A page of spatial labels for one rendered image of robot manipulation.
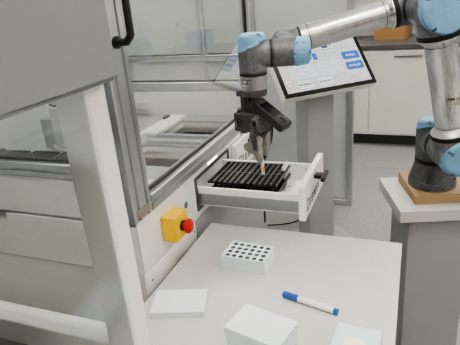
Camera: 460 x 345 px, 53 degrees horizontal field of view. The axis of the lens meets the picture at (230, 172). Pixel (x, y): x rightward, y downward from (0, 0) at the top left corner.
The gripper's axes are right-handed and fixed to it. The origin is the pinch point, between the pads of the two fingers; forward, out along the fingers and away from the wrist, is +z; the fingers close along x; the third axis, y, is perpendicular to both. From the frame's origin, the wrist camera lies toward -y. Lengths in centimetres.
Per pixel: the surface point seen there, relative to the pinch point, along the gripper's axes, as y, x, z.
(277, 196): -5.2, 1.1, 10.4
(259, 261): -13.0, 21.0, 18.9
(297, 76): 44, -87, -5
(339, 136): 62, -163, 51
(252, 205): 1.9, 4.0, 13.7
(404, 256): -30, -37, 42
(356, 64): 29, -118, -6
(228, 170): 18.3, -4.3, 8.9
